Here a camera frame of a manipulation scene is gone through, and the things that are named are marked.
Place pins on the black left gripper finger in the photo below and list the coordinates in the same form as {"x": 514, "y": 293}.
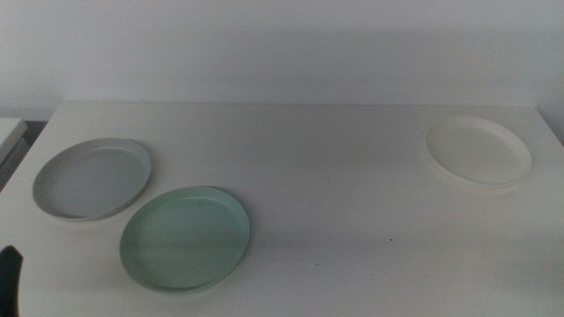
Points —
{"x": 9, "y": 282}

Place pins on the grey shallow bowl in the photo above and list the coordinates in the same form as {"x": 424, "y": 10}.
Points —
{"x": 90, "y": 180}

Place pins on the pale green shallow bowl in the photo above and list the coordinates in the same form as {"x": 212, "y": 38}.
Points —
{"x": 185, "y": 240}

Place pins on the white shallow bowl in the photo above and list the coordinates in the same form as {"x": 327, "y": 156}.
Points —
{"x": 478, "y": 152}

